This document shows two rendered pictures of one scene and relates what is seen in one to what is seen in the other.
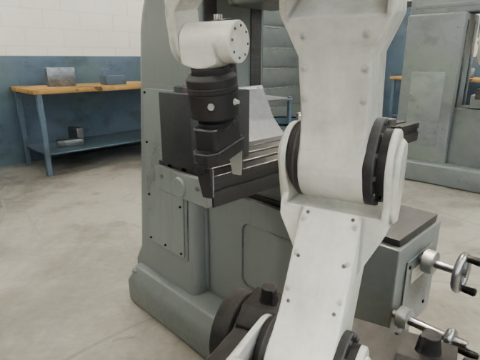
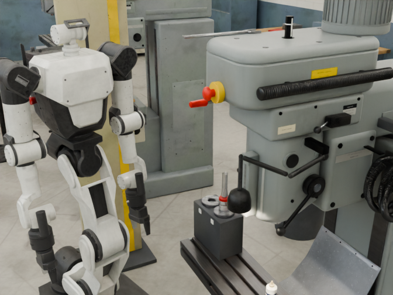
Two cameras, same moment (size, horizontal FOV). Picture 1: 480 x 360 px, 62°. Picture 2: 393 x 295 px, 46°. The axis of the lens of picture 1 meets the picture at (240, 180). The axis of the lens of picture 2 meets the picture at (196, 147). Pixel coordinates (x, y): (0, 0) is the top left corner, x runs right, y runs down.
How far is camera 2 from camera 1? 2.41 m
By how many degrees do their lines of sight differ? 99
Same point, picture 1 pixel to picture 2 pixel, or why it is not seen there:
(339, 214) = not seen: hidden behind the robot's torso
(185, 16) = (137, 166)
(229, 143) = (133, 215)
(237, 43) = (120, 182)
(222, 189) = (184, 251)
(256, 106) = (354, 276)
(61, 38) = not seen: outside the picture
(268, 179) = (200, 274)
